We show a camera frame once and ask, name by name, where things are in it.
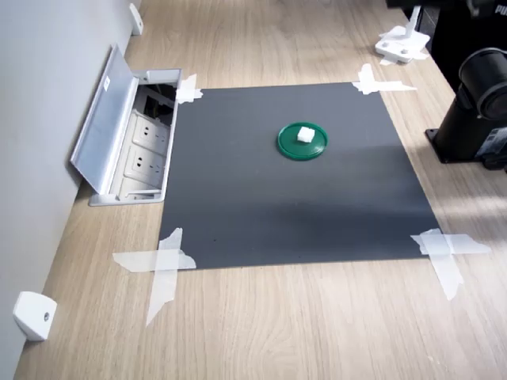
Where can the small white plastic terminal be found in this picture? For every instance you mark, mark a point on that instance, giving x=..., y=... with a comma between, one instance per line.
x=305, y=134

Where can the round green lid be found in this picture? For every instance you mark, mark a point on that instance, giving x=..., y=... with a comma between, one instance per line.
x=293, y=150

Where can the dark grey mat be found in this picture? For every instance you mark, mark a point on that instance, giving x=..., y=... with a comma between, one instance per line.
x=277, y=206

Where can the white tape cross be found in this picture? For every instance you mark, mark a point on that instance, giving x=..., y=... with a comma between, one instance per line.
x=186, y=92
x=439, y=247
x=166, y=261
x=366, y=81

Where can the white power socket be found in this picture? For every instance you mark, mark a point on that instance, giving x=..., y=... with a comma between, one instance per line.
x=150, y=132
x=144, y=162

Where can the small white paper label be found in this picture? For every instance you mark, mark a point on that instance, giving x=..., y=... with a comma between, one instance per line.
x=107, y=83

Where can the grey partition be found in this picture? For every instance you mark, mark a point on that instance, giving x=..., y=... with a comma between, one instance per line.
x=39, y=118

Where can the small white taped bracket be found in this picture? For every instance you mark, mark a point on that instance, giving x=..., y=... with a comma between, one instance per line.
x=392, y=49

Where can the white partition foot bracket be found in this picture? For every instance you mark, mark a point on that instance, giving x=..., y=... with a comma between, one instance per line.
x=136, y=20
x=33, y=316

